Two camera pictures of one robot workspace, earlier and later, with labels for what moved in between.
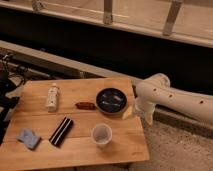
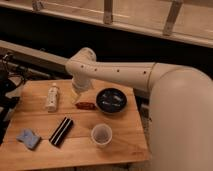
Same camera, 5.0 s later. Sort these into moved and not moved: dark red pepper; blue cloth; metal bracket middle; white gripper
Moved: white gripper
Not moved: blue cloth; dark red pepper; metal bracket middle
